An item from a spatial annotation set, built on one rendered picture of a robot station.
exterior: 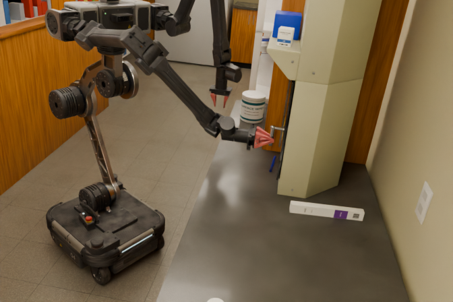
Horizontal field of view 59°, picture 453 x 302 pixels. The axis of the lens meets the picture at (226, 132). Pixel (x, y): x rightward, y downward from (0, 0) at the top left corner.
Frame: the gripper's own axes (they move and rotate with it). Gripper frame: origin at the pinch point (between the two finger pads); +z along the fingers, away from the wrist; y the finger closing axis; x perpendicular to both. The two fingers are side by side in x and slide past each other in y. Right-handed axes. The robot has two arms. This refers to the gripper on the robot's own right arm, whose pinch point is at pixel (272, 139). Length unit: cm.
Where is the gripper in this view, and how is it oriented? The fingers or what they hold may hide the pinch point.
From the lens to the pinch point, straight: 157.6
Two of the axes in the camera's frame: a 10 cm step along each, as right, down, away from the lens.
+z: 9.8, 1.3, -1.2
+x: -0.5, 8.5, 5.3
